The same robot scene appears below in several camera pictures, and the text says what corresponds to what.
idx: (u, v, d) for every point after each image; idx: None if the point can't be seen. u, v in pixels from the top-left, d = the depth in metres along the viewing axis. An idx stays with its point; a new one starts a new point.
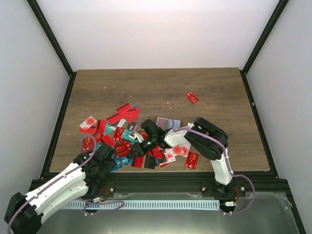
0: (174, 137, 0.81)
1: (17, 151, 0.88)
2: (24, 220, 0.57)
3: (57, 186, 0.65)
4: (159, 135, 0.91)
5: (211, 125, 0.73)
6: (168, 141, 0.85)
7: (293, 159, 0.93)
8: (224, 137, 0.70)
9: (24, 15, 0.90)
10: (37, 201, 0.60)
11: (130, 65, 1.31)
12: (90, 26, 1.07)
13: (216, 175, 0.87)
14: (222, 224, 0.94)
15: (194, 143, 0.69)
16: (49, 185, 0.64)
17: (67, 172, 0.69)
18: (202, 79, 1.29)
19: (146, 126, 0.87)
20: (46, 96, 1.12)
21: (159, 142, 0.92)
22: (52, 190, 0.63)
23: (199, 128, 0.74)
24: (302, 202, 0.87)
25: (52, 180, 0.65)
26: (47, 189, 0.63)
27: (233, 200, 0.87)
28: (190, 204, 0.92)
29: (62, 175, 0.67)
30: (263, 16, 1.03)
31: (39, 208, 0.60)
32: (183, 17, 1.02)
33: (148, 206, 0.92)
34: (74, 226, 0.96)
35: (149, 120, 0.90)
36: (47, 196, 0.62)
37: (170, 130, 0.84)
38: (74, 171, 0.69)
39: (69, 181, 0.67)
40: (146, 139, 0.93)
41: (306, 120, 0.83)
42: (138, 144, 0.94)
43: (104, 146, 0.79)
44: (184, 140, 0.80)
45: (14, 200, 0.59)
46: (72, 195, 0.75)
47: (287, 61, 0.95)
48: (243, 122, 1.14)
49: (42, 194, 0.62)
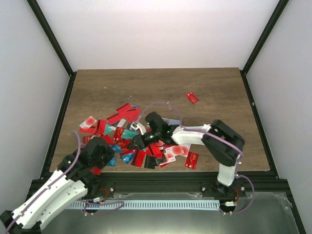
0: (185, 137, 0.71)
1: (17, 151, 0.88)
2: None
3: (42, 200, 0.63)
4: (165, 130, 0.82)
5: (230, 129, 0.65)
6: (175, 139, 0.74)
7: (293, 159, 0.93)
8: (243, 143, 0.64)
9: (23, 14, 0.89)
10: (23, 219, 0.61)
11: (130, 65, 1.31)
12: (89, 26, 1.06)
13: (219, 176, 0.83)
14: (222, 224, 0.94)
15: (210, 147, 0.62)
16: (32, 200, 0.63)
17: (50, 182, 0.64)
18: (202, 79, 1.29)
19: (152, 120, 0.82)
20: (45, 97, 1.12)
21: (164, 138, 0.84)
22: (37, 205, 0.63)
23: (216, 131, 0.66)
24: (302, 202, 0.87)
25: (36, 194, 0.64)
26: (31, 205, 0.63)
27: (233, 200, 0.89)
28: (190, 204, 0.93)
29: (45, 188, 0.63)
30: (263, 16, 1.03)
31: (28, 224, 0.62)
32: (183, 17, 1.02)
33: (148, 206, 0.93)
34: (74, 227, 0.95)
35: (155, 114, 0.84)
36: (32, 211, 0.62)
37: (181, 127, 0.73)
38: (58, 181, 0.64)
39: (53, 191, 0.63)
40: (149, 132, 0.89)
41: (305, 121, 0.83)
42: (140, 136, 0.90)
43: (91, 142, 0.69)
44: (195, 142, 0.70)
45: (3, 218, 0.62)
46: (70, 200, 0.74)
47: (287, 62, 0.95)
48: (243, 122, 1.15)
49: (27, 210, 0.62)
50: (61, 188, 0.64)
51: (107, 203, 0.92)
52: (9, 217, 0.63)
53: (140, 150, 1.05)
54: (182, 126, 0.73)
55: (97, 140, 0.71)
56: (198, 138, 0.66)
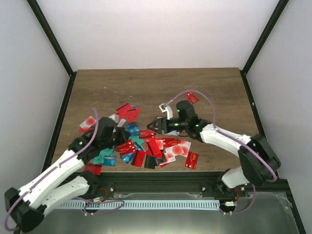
0: (215, 138, 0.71)
1: (17, 151, 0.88)
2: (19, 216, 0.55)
3: (51, 177, 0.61)
4: (193, 125, 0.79)
5: (271, 148, 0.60)
6: (203, 136, 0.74)
7: (293, 159, 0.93)
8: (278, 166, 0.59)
9: (23, 14, 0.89)
10: (30, 196, 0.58)
11: (130, 65, 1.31)
12: (89, 25, 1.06)
13: (225, 176, 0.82)
14: (222, 225, 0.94)
15: (244, 160, 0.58)
16: (42, 178, 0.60)
17: (61, 161, 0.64)
18: (202, 79, 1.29)
19: (184, 107, 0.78)
20: (45, 97, 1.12)
21: (189, 131, 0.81)
22: (46, 184, 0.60)
23: (253, 145, 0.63)
24: (303, 202, 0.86)
25: (46, 171, 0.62)
26: (40, 184, 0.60)
27: (233, 200, 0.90)
28: (190, 204, 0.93)
29: (55, 166, 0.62)
30: (263, 16, 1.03)
31: (34, 202, 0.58)
32: (183, 17, 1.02)
33: (148, 206, 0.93)
34: (74, 227, 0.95)
35: (188, 103, 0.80)
36: (41, 189, 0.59)
37: (214, 128, 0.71)
38: (69, 160, 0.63)
39: (64, 171, 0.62)
40: (175, 119, 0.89)
41: (305, 121, 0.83)
42: (165, 121, 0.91)
43: (101, 122, 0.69)
44: (224, 146, 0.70)
45: (8, 196, 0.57)
46: (74, 192, 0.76)
47: (286, 62, 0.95)
48: (243, 122, 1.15)
49: (36, 187, 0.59)
50: (71, 167, 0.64)
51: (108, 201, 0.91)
52: (12, 194, 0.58)
53: (140, 150, 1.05)
54: (215, 127, 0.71)
55: (106, 120, 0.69)
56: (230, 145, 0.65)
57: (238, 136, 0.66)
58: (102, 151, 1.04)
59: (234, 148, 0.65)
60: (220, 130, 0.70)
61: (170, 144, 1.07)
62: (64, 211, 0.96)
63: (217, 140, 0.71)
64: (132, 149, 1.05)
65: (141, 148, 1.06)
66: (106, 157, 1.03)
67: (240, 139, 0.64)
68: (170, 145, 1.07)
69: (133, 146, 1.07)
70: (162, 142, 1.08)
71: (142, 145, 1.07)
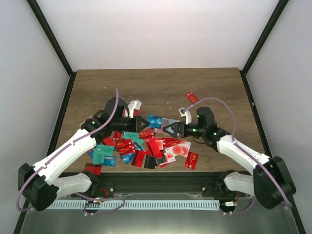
0: (231, 150, 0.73)
1: (17, 151, 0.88)
2: (34, 190, 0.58)
3: (66, 154, 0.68)
4: (211, 132, 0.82)
5: (288, 173, 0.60)
6: (218, 146, 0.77)
7: (293, 159, 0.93)
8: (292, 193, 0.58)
9: (23, 14, 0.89)
10: (46, 171, 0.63)
11: (130, 65, 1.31)
12: (89, 25, 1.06)
13: (228, 179, 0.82)
14: (222, 225, 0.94)
15: (257, 180, 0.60)
16: (56, 154, 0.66)
17: (75, 139, 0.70)
18: (202, 79, 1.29)
19: (204, 114, 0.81)
20: (45, 97, 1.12)
21: (205, 138, 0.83)
22: (60, 160, 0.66)
23: (270, 166, 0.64)
24: (302, 202, 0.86)
25: (60, 148, 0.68)
26: (55, 160, 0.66)
27: (233, 200, 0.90)
28: (190, 204, 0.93)
29: (69, 143, 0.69)
30: (263, 16, 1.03)
31: (49, 178, 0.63)
32: (182, 17, 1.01)
33: (148, 206, 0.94)
34: (74, 227, 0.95)
35: (209, 110, 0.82)
36: (56, 165, 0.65)
37: (232, 140, 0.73)
38: (83, 138, 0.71)
39: (77, 148, 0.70)
40: (193, 125, 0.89)
41: (305, 121, 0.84)
42: (184, 125, 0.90)
43: (109, 104, 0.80)
44: (239, 159, 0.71)
45: (23, 171, 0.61)
46: (80, 184, 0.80)
47: (286, 62, 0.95)
48: (243, 122, 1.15)
49: (50, 163, 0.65)
50: (85, 146, 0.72)
51: (109, 199, 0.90)
52: (27, 170, 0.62)
53: (140, 150, 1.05)
54: (234, 140, 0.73)
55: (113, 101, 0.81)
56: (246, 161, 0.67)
57: (256, 154, 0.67)
58: (102, 151, 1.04)
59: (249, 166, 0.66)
60: (238, 144, 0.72)
61: (170, 144, 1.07)
62: (65, 211, 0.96)
63: (232, 152, 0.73)
64: (132, 149, 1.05)
65: (141, 148, 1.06)
66: (105, 157, 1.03)
67: (257, 158, 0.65)
68: (170, 145, 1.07)
69: (133, 146, 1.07)
70: (162, 142, 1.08)
71: (142, 145, 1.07)
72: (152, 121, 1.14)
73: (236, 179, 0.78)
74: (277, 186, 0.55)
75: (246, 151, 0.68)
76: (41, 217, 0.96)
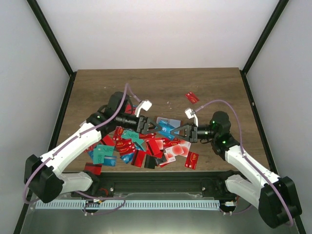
0: (239, 162, 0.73)
1: (17, 150, 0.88)
2: (43, 181, 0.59)
3: (72, 146, 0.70)
4: (221, 139, 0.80)
5: (296, 196, 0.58)
6: (226, 156, 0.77)
7: (293, 159, 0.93)
8: (297, 213, 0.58)
9: (23, 14, 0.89)
10: (53, 162, 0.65)
11: (130, 65, 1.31)
12: (89, 25, 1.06)
13: (230, 181, 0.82)
14: (222, 225, 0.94)
15: (264, 198, 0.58)
16: (63, 146, 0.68)
17: (81, 132, 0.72)
18: (202, 79, 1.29)
19: (221, 124, 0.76)
20: (46, 97, 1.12)
21: (215, 144, 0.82)
22: (67, 152, 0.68)
23: (278, 185, 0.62)
24: (302, 202, 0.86)
25: (67, 141, 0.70)
26: (61, 151, 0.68)
27: (233, 200, 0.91)
28: (190, 204, 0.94)
29: (76, 135, 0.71)
30: (264, 16, 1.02)
31: (56, 170, 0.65)
32: (182, 17, 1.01)
33: (148, 206, 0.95)
34: (74, 227, 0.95)
35: (228, 120, 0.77)
36: (63, 157, 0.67)
37: (242, 153, 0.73)
38: (88, 131, 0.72)
39: (84, 140, 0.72)
40: (204, 127, 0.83)
41: (305, 121, 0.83)
42: (196, 128, 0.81)
43: (114, 97, 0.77)
44: (244, 172, 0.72)
45: (31, 163, 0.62)
46: (83, 181, 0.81)
47: (286, 62, 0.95)
48: (243, 122, 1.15)
49: (58, 155, 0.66)
50: (90, 138, 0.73)
51: (110, 198, 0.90)
52: (35, 162, 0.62)
53: (140, 150, 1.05)
54: (243, 152, 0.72)
55: (118, 96, 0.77)
56: (254, 177, 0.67)
57: (265, 171, 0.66)
58: (102, 151, 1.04)
59: (257, 183, 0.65)
60: (247, 158, 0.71)
61: (170, 144, 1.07)
62: (65, 211, 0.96)
63: (240, 164, 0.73)
64: (132, 149, 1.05)
65: (141, 148, 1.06)
66: (105, 157, 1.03)
67: (266, 176, 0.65)
68: (170, 145, 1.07)
69: (133, 146, 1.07)
70: (162, 142, 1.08)
71: (142, 145, 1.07)
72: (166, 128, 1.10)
73: (238, 185, 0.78)
74: (285, 207, 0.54)
75: (256, 166, 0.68)
76: (40, 217, 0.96)
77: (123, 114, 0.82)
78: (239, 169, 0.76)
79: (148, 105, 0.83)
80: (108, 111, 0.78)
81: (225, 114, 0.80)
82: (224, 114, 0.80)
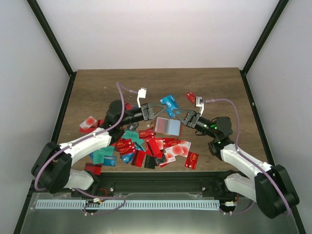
0: (234, 158, 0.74)
1: (17, 150, 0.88)
2: (58, 166, 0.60)
3: (88, 143, 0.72)
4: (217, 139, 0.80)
5: (291, 183, 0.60)
6: (222, 155, 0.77)
7: (293, 159, 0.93)
8: (295, 203, 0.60)
9: (23, 14, 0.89)
10: (71, 150, 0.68)
11: (130, 65, 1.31)
12: (89, 25, 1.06)
13: (228, 181, 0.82)
14: (222, 224, 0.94)
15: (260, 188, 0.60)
16: (81, 140, 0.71)
17: (96, 132, 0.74)
18: (202, 79, 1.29)
19: (224, 132, 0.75)
20: (46, 97, 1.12)
21: (210, 144, 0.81)
22: (83, 146, 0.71)
23: (272, 175, 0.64)
24: (303, 202, 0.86)
25: (83, 137, 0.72)
26: (79, 144, 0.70)
27: (233, 200, 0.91)
28: (190, 204, 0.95)
29: (91, 134, 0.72)
30: (264, 16, 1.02)
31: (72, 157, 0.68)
32: (182, 17, 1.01)
33: (148, 206, 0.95)
34: (74, 227, 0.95)
35: (230, 127, 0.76)
36: (80, 148, 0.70)
37: (236, 149, 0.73)
38: (103, 132, 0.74)
39: (98, 140, 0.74)
40: (205, 120, 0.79)
41: (305, 122, 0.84)
42: (199, 117, 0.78)
43: (110, 112, 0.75)
44: (242, 168, 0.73)
45: (49, 148, 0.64)
46: (86, 180, 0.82)
47: (287, 62, 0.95)
48: (243, 122, 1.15)
49: (75, 146, 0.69)
50: (103, 140, 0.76)
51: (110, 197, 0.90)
52: (53, 148, 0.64)
53: (140, 150, 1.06)
54: (237, 148, 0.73)
55: (113, 108, 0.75)
56: (247, 168, 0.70)
57: (259, 162, 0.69)
58: (102, 151, 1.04)
59: (250, 172, 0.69)
60: (241, 153, 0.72)
61: (171, 144, 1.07)
62: (64, 211, 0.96)
63: (236, 161, 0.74)
64: (132, 149, 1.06)
65: (141, 148, 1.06)
66: (105, 157, 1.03)
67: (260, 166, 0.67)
68: (170, 145, 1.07)
69: (133, 146, 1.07)
70: (162, 142, 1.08)
71: (142, 145, 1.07)
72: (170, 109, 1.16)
73: (237, 182, 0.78)
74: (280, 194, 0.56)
75: (250, 159, 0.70)
76: (40, 217, 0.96)
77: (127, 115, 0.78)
78: (238, 167, 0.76)
79: (143, 91, 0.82)
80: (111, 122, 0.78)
81: (229, 120, 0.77)
82: (228, 119, 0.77)
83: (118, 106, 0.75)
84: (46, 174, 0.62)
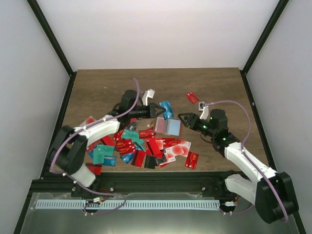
0: (237, 158, 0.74)
1: (17, 150, 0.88)
2: (76, 147, 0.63)
3: (100, 126, 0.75)
4: (221, 136, 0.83)
5: (293, 192, 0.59)
6: (226, 152, 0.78)
7: (293, 158, 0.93)
8: (293, 209, 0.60)
9: (23, 14, 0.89)
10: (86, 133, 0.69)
11: (130, 65, 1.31)
12: (89, 26, 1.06)
13: (228, 181, 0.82)
14: (223, 224, 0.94)
15: (260, 192, 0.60)
16: (93, 124, 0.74)
17: (107, 118, 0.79)
18: (202, 79, 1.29)
19: (218, 118, 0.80)
20: (45, 97, 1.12)
21: (214, 141, 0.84)
22: (96, 129, 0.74)
23: (275, 181, 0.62)
24: (303, 202, 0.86)
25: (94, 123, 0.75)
26: (92, 127, 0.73)
27: (233, 200, 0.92)
28: (190, 204, 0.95)
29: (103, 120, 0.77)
30: (264, 17, 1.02)
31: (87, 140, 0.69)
32: (182, 17, 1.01)
33: (148, 206, 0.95)
34: (74, 227, 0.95)
35: (224, 115, 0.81)
36: (93, 131, 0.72)
37: (241, 148, 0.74)
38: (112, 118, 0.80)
39: (108, 125, 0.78)
40: (205, 122, 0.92)
41: (305, 122, 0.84)
42: (197, 117, 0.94)
43: (126, 96, 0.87)
44: (243, 167, 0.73)
45: (65, 131, 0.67)
46: (87, 177, 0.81)
47: (287, 62, 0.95)
48: (243, 122, 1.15)
49: (89, 129, 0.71)
50: (113, 126, 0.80)
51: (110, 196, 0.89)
52: (68, 132, 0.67)
53: (140, 150, 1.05)
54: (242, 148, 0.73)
55: (128, 95, 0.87)
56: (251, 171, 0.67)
57: (263, 167, 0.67)
58: (102, 151, 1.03)
59: (253, 176, 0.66)
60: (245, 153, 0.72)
61: (171, 144, 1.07)
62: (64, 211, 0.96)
63: (239, 160, 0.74)
64: (132, 149, 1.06)
65: (141, 148, 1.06)
66: (105, 157, 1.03)
67: (263, 171, 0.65)
68: (170, 145, 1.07)
69: (133, 146, 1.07)
70: (162, 142, 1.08)
71: (142, 145, 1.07)
72: (171, 114, 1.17)
73: (238, 184, 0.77)
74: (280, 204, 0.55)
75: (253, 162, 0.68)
76: (40, 217, 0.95)
77: (135, 107, 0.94)
78: (240, 167, 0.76)
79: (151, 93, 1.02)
80: (123, 108, 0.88)
81: (223, 111, 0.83)
82: (222, 110, 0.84)
83: (133, 94, 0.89)
84: (63, 156, 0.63)
